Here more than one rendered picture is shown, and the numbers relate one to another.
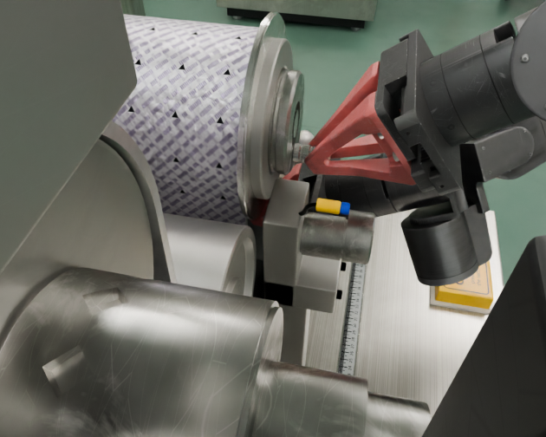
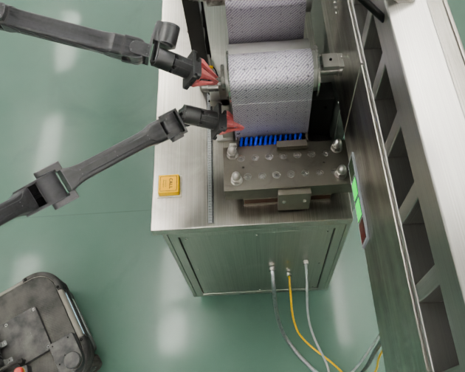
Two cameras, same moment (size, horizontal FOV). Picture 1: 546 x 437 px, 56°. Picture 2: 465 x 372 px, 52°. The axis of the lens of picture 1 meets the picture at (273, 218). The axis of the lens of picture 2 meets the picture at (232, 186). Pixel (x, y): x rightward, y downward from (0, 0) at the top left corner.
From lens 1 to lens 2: 152 cm
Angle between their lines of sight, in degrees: 72
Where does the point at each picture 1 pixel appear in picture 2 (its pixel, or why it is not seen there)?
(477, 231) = not seen: hidden behind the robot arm
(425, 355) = (184, 156)
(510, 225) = not seen: outside the picture
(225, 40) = (235, 59)
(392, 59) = (198, 69)
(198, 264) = (232, 48)
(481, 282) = (162, 181)
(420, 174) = not seen: hidden behind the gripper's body
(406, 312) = (190, 170)
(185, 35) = (245, 58)
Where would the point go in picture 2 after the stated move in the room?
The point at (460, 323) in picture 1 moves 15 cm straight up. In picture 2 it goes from (170, 170) to (162, 147)
